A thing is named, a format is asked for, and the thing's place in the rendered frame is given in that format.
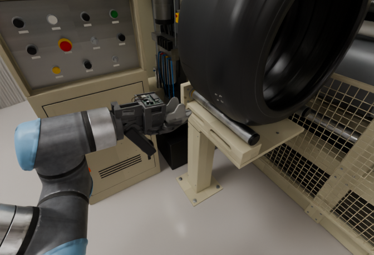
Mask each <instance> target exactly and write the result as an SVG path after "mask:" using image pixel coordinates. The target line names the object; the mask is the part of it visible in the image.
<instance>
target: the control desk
mask: <svg viewBox="0 0 374 255"><path fill-rule="evenodd" d="M0 56H1V58H2V59H3V61H4V63H5V64H6V66H7V67H8V69H9V71H10V73H11V74H12V76H13V78H14V79H15V81H16V83H17V84H18V86H19V88H20V89H21V91H22V92H23V94H24V96H25V97H26V99H27V101H28V102H29V104H30V106H31V107H32V109H33V110H34V112H35V114H36V115H37V117H38V118H40V119H43V118H47V117H53V116H58V115H64V114H70V113H74V112H80V111H86V110H92V109H98V108H101V107H107V108H109V110H111V102H115V101H117V103H118V104H119V105H121V104H127V103H131V102H132V101H131V100H132V98H133V97H134V95H136V94H143V93H147V92H150V89H149V81H148V76H147V67H146V59H145V51H144V43H143V38H142V30H141V22H140V14H139V6H138V1H137V0H0ZM145 136H146V137H147V138H148V139H150V140H151V141H152V142H153V143H154V148H155V149H156V153H154V154H153V155H152V156H148V155H147V154H146V153H145V152H143V151H142V150H141V149H140V148H139V147H138V146H137V145H135V144H134V143H133V142H132V141H131V140H130V139H128V138H127V137H126V136H125V135H124V139H122V140H118V141H117V144H116V146H112V147H110V148H106V149H102V150H99V151H95V152H91V153H88V154H85V157H86V160H87V165H88V167H89V168H90V170H91V172H90V175H91V177H92V180H93V191H92V194H91V196H90V198H89V204H90V205H93V204H95V203H97V202H99V201H101V200H103V199H105V198H107V197H109V196H111V195H113V194H115V193H118V192H120V191H122V190H124V189H126V188H128V187H130V186H132V185H134V184H136V183H138V182H140V181H142V180H144V179H147V178H149V177H151V176H153V175H155V174H157V173H159V172H160V163H159V155H158V147H157V142H156V135H152V136H150V135H145Z"/></svg>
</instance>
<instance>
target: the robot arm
mask: <svg viewBox="0 0 374 255"><path fill-rule="evenodd" d="M133 98H135V101H134V102H131V103H127V104H121V105H119V104H118V103H117V101H115V102H111V110H109V108H107V107H101V108H98V109H92V110H86V111H80V112H74V113H70V114H64V115H58V116H53V117H47V118H43V119H40V118H38V119H36V120H32V121H27V122H23V123H21V124H19V125H18V126H17V127H16V129H15V133H14V147H15V151H16V157H17V160H18V163H19V165H20V167H21V168H22V170H24V171H32V170H33V169H35V170H36V172H37V174H38V176H39V178H40V181H41V183H42V191H41V195H40V198H39V201H38V204H37V206H36V207H34V206H30V205H29V206H26V207H23V206H19V205H11V204H3V203H0V255H86V246H87V244H88V239H87V224H88V205H89V198H90V196H91V194H92V191H93V180H92V177H91V175H90V171H89V169H88V165H87V160H86V157H85V154H88V153H91V152H95V151H99V150H102V149H106V148H110V147H112V146H116V144H117V141H118V140H122V139H124V135H125V136H126V137H127V138H128V139H130V140H131V141H132V142H133V143H134V144H135V145H137V146H138V147H139V148H140V149H141V150H142V151H143V152H145V153H146V154H147V155H148V156H152V155H153V154H154V153H156V149H155V148H154V143H153V142H152V141H151V140H150V139H148V138H147V137H146V136H145V135H150V136H152V135H157V134H159V135H161V134H164V133H169V132H172V131H174V130H175V129H177V128H178V127H179V126H181V125H182V123H184V122H185V121H186V120H187V119H188V118H189V117H190V115H191V113H192V111H191V110H187V109H185V105H184V104H183V103H181V104H179V100H178V98H177V97H172V98H171V99H170V101H169V103H168V104H167V105H166V104H165V103H164V102H163V101H162V100H161V99H160V98H159V97H158V95H157V94H156V93H155V92H147V93H143V94H136V95H134V97H133ZM133 98H132V100H133ZM132 100H131V101H132ZM164 121H165V122H164Z"/></svg>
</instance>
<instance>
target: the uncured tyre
mask: <svg viewBox="0 0 374 255"><path fill-rule="evenodd" d="M371 2H372V0H182V2H181V7H180V12H179V19H178V51H179V57H180V62H181V65H182V68H183V70H184V73H185V75H186V77H187V78H188V80H189V82H190V84H191V85H192V87H193V88H194V89H195V90H196V91H197V92H198V93H199V94H200V95H201V96H202V97H204V98H205V99H207V100H208V101H209V102H210V103H212V104H213V105H214V106H215V107H217V108H218V109H219V110H220V111H222V112H223V113H225V114H226V115H227V116H228V117H230V118H231V119H233V120H234V121H237V122H240V123H242V124H245V125H249V126H259V125H265V124H271V123H275V122H279V121H281V120H284V119H286V118H287V117H289V116H291V115H293V114H294V113H295V112H297V111H298V110H299V109H301V108H302V107H303V106H304V105H305V104H306V103H307V102H308V101H310V100H311V99H312V98H313V97H314V96H315V95H316V93H317V92H318V91H319V90H320V89H321V88H322V87H323V86H324V85H325V83H326V82H327V81H328V80H329V78H330V77H331V76H332V75H333V73H334V72H335V70H336V69H337V67H338V66H339V65H340V63H341V62H342V60H343V59H344V57H345V55H346V54H347V52H348V50H349V49H350V47H351V45H352V44H353V42H354V40H355V38H356V36H357V34H358V32H359V30H360V28H361V26H362V24H363V22H364V20H365V17H366V14H367V12H368V10H369V7H370V5H371ZM182 62H183V63H185V64H186V65H185V64H183V63H182ZM187 65H188V66H190V67H191V68H193V69H194V70H193V69H191V68H190V67H188V66H187ZM214 91H215V92H217V93H219V94H222V95H223V99H224V102H225V104H222V103H219V102H217V100H216V98H215V95H214Z"/></svg>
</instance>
